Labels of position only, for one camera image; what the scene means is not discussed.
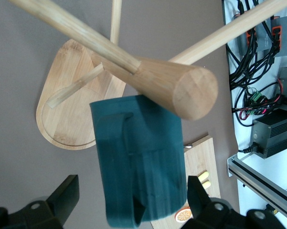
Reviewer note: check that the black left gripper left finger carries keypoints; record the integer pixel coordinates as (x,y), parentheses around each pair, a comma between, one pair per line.
(62,202)

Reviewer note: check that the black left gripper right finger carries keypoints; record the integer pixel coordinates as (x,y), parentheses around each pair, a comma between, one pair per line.
(198,202)

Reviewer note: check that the dark teal cup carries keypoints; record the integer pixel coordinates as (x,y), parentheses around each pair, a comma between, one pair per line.
(152,155)

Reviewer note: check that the yellow plastic knife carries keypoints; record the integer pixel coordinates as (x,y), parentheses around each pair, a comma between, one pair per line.
(206,185)

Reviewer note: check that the round orange slice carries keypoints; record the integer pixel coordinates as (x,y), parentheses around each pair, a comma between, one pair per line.
(182,215)

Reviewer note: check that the yellow plastic fork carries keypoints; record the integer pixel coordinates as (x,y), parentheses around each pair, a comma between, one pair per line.
(203,176)

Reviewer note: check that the wooden cutting board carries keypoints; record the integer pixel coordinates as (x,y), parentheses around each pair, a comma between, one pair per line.
(205,159)

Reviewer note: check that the black power supply box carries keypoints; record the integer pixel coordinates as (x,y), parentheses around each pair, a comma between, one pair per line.
(277,133)

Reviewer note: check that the wooden mug tree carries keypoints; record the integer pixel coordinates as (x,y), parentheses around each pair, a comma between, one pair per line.
(193,93)

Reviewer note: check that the green terminal block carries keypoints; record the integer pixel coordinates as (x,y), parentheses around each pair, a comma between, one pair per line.
(256,96)

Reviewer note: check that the grey hub with orange ends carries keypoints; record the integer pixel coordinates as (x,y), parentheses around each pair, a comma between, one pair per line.
(262,35)
(286,35)

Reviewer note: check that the aluminium camera post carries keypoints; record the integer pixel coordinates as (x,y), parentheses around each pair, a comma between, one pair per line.
(253,176)

